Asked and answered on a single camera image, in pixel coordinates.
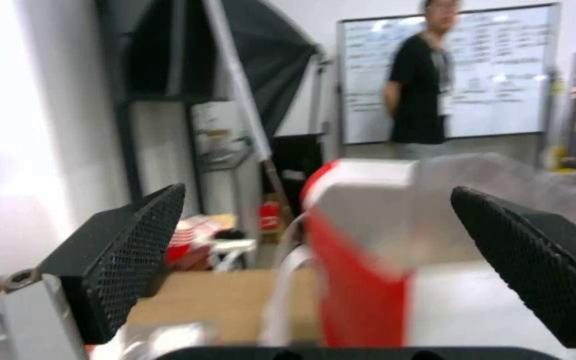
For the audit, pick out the black photography softbox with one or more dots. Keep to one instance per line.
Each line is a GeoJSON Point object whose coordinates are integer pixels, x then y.
{"type": "Point", "coordinates": [208, 67]}

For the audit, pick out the white plastic stool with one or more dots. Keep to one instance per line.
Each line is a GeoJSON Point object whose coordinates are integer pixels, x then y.
{"type": "Point", "coordinates": [230, 253]}

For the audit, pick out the whiteboard on stand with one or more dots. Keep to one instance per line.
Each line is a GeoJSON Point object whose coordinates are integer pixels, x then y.
{"type": "Point", "coordinates": [448, 75]}

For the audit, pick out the red and white boxes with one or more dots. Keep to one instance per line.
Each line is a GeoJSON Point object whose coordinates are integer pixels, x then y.
{"type": "Point", "coordinates": [195, 240]}

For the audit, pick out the red and white delivery bag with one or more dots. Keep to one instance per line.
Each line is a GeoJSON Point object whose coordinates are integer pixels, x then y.
{"type": "Point", "coordinates": [363, 247]}

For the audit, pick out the grey metal shelf rack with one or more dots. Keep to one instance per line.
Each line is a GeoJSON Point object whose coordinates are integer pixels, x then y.
{"type": "Point", "coordinates": [183, 157]}

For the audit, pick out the person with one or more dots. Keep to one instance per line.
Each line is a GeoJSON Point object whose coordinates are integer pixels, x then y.
{"type": "Point", "coordinates": [420, 75]}

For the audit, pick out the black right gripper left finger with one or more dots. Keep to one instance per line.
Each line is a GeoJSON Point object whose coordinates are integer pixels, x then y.
{"type": "Point", "coordinates": [113, 258]}

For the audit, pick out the red cardboard box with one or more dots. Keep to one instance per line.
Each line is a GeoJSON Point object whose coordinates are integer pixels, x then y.
{"type": "Point", "coordinates": [274, 217]}

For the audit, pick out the clear plastic takeout box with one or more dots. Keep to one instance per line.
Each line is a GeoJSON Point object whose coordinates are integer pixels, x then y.
{"type": "Point", "coordinates": [168, 339]}

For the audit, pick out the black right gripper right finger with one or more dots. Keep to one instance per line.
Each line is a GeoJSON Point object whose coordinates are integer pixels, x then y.
{"type": "Point", "coordinates": [533, 251]}

